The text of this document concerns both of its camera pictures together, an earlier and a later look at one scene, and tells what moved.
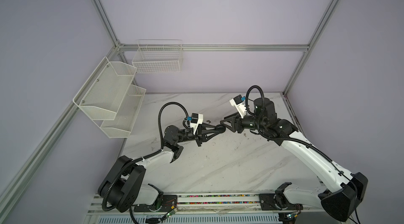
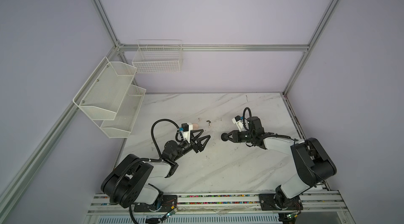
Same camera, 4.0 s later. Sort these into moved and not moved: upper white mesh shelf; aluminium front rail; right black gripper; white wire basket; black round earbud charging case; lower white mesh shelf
Moved: black round earbud charging case; right black gripper
Not moved: white wire basket; aluminium front rail; upper white mesh shelf; lower white mesh shelf
